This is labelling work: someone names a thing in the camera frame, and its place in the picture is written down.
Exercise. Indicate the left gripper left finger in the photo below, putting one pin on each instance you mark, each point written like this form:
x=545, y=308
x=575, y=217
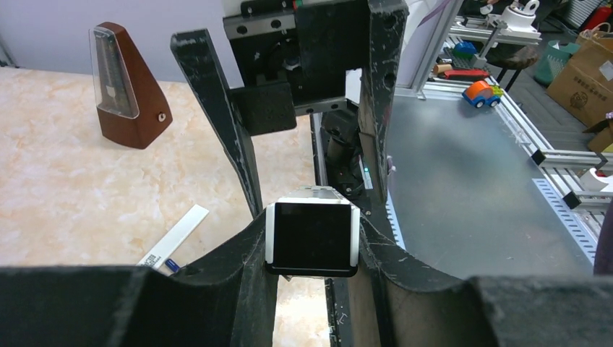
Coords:
x=225, y=298

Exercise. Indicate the blue battery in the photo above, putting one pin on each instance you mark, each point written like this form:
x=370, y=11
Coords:
x=171, y=265

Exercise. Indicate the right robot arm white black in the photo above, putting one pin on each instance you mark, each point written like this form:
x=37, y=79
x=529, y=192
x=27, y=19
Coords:
x=338, y=154

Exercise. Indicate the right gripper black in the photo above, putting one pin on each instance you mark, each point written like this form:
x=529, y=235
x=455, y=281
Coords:
x=293, y=57

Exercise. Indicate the white remote battery cover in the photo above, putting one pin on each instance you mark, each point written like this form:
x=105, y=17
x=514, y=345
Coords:
x=173, y=239

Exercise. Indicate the orange toy car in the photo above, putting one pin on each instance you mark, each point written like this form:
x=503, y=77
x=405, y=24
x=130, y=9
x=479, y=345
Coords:
x=481, y=94

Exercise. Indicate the cardboard box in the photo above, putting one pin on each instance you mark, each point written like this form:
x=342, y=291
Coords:
x=584, y=87

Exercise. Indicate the brown wooden metronome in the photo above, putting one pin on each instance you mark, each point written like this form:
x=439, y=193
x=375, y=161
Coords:
x=131, y=107

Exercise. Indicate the green plastic basket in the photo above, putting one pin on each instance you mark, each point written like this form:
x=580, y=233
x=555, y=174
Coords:
x=553, y=61

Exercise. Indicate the white black remote control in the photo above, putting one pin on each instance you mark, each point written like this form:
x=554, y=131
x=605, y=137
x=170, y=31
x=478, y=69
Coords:
x=312, y=232

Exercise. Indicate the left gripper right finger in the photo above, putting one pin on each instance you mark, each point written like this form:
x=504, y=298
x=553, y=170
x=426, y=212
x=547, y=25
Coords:
x=397, y=300

